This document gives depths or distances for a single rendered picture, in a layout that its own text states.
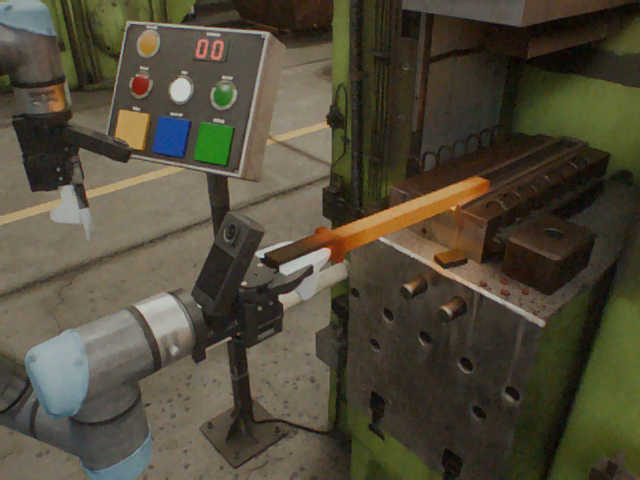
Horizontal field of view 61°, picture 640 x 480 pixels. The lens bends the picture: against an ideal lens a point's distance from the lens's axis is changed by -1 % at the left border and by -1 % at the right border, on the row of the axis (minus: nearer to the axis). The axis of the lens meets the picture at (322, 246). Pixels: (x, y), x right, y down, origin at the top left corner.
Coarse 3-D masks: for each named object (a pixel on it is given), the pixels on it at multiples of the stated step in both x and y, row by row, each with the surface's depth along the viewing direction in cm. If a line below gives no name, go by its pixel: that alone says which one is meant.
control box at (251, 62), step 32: (128, 32) 114; (160, 32) 112; (192, 32) 109; (224, 32) 106; (256, 32) 104; (128, 64) 114; (160, 64) 111; (192, 64) 109; (224, 64) 106; (256, 64) 104; (128, 96) 114; (160, 96) 111; (192, 96) 109; (256, 96) 104; (192, 128) 109; (256, 128) 106; (160, 160) 111; (192, 160) 108; (256, 160) 109
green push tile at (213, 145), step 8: (200, 128) 107; (208, 128) 106; (216, 128) 106; (224, 128) 105; (232, 128) 105; (200, 136) 107; (208, 136) 106; (216, 136) 106; (224, 136) 105; (232, 136) 105; (200, 144) 107; (208, 144) 106; (216, 144) 106; (224, 144) 105; (200, 152) 107; (208, 152) 106; (216, 152) 106; (224, 152) 105; (200, 160) 107; (208, 160) 106; (216, 160) 106; (224, 160) 105
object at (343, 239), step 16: (448, 192) 87; (464, 192) 88; (400, 208) 81; (416, 208) 81; (432, 208) 83; (448, 208) 86; (352, 224) 76; (368, 224) 76; (384, 224) 77; (400, 224) 79; (304, 240) 70; (320, 240) 70; (336, 240) 70; (352, 240) 73; (368, 240) 76; (272, 256) 66; (288, 256) 67; (336, 256) 71
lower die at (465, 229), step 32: (480, 160) 104; (512, 160) 102; (544, 160) 102; (576, 160) 104; (608, 160) 108; (416, 192) 93; (480, 192) 90; (544, 192) 93; (416, 224) 95; (448, 224) 90; (480, 224) 85; (480, 256) 87
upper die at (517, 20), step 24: (408, 0) 80; (432, 0) 77; (456, 0) 74; (480, 0) 72; (504, 0) 69; (528, 0) 68; (552, 0) 71; (576, 0) 75; (600, 0) 80; (624, 0) 85; (504, 24) 70; (528, 24) 70
